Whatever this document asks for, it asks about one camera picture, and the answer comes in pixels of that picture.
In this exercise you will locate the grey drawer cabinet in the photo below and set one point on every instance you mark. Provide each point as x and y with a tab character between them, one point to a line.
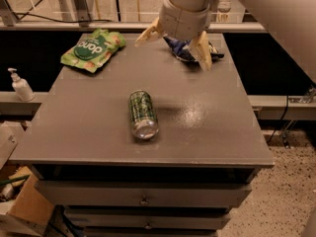
148	147

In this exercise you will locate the white pump bottle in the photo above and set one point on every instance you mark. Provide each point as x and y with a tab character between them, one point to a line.
21	86

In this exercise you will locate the blue chip bag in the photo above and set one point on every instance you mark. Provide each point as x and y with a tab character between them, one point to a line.
181	50

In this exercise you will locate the cardboard box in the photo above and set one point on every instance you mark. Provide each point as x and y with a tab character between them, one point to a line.
28	211

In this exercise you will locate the green soda can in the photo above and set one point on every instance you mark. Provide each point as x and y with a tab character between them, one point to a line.
144	122

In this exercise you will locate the metal drawer knob upper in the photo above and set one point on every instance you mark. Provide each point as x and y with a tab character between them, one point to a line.
144	202

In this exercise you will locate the metal drawer knob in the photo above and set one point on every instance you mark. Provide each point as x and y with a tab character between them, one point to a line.
144	202
148	226

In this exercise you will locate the green snack bag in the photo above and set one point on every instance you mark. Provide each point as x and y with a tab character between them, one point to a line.
92	52

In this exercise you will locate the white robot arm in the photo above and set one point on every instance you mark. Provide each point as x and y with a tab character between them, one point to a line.
292	23

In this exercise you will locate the metal drawer knob lower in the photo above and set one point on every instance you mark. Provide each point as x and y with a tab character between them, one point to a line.
148	226

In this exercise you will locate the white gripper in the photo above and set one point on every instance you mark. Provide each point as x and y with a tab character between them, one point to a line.
184	23

